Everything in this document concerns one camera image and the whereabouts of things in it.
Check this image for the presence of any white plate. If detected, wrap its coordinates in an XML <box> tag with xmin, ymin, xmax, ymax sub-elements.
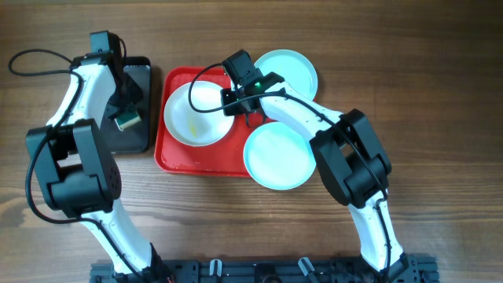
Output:
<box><xmin>163</xmin><ymin>81</ymin><xmax>234</xmax><ymax>147</ymax></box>

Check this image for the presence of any green and yellow sponge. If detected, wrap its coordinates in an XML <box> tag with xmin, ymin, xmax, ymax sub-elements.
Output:
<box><xmin>114</xmin><ymin>110</ymin><xmax>141</xmax><ymax>130</ymax></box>

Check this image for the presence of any near light blue plate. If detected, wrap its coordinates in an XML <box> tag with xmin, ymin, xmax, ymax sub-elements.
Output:
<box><xmin>243</xmin><ymin>122</ymin><xmax>316</xmax><ymax>190</ymax></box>

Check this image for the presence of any light blue plate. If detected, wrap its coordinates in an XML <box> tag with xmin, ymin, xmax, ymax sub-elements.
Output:
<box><xmin>243</xmin><ymin>122</ymin><xmax>316</xmax><ymax>190</ymax></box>
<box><xmin>255</xmin><ymin>50</ymin><xmax>318</xmax><ymax>100</ymax></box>

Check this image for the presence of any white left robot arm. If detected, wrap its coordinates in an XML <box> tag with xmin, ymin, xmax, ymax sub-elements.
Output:
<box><xmin>26</xmin><ymin>31</ymin><xmax>171</xmax><ymax>282</ymax></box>

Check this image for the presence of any black tray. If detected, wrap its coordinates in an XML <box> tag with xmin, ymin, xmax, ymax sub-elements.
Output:
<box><xmin>101</xmin><ymin>57</ymin><xmax>152</xmax><ymax>153</ymax></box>

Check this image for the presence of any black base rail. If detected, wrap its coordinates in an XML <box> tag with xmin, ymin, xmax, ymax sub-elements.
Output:
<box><xmin>89</xmin><ymin>255</ymin><xmax>439</xmax><ymax>283</ymax></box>

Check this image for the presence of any red tray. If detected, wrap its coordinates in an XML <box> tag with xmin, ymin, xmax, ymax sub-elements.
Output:
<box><xmin>154</xmin><ymin>66</ymin><xmax>253</xmax><ymax>178</ymax></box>

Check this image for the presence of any far light blue plate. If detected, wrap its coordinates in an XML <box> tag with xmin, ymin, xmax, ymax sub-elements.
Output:
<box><xmin>255</xmin><ymin>50</ymin><xmax>318</xmax><ymax>100</ymax></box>

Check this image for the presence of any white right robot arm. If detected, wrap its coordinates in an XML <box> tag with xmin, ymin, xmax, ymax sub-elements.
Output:
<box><xmin>222</xmin><ymin>50</ymin><xmax>405</xmax><ymax>281</ymax></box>

